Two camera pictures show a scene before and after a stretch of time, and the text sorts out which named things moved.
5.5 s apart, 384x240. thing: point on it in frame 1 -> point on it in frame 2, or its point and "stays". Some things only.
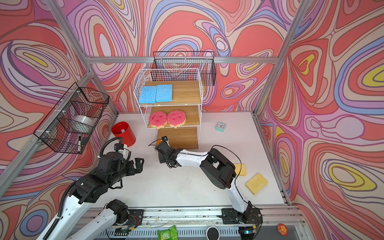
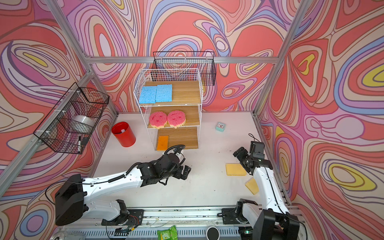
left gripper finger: [139, 164] -> [187, 170]
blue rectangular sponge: [148, 94] stays
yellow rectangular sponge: [240, 167] stays
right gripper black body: [162, 159] -> [245, 156]
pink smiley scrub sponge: [157, 119] stays
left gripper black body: [126, 169] -> [167, 176]
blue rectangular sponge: [164, 93] stays
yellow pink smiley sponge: [176, 118] stays
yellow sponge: [256, 183] stays
